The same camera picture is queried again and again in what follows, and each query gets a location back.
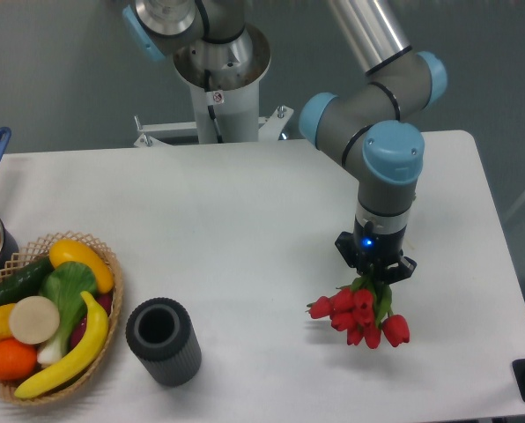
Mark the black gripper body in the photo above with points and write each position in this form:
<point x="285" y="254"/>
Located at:
<point x="378" y="250"/>

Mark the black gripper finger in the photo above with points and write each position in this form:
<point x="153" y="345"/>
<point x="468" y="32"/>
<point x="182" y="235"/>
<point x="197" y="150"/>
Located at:
<point x="353" y="253"/>
<point x="395" y="272"/>

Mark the red tulip bouquet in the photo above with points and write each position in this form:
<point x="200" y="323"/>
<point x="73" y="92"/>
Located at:
<point x="363" y="311"/>

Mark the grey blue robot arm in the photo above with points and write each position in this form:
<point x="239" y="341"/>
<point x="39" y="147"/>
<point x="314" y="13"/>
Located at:
<point x="367" y="135"/>

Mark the dark grey ribbed vase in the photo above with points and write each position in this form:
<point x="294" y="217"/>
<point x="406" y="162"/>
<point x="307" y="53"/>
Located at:
<point x="161" y="335"/>

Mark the yellow banana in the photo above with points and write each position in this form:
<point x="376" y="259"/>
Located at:
<point x="75" y="361"/>

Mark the yellow squash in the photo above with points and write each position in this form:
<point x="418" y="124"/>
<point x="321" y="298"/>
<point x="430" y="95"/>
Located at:
<point x="68" y="250"/>

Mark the green bok choy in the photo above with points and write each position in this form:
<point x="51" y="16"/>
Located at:
<point x="63" y="287"/>

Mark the beige round disc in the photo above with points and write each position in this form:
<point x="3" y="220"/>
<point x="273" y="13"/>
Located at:
<point x="34" y="320"/>

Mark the green cucumber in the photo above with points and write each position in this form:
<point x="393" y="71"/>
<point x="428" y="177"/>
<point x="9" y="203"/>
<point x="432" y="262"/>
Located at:
<point x="25" y="282"/>

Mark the orange fruit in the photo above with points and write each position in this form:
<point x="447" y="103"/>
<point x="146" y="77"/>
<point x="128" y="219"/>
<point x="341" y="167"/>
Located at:
<point x="17" y="360"/>

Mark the woven wicker basket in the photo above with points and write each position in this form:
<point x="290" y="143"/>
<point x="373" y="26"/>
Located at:
<point x="33" y="251"/>

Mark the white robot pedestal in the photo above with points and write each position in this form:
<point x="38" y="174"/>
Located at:
<point x="223" y="81"/>

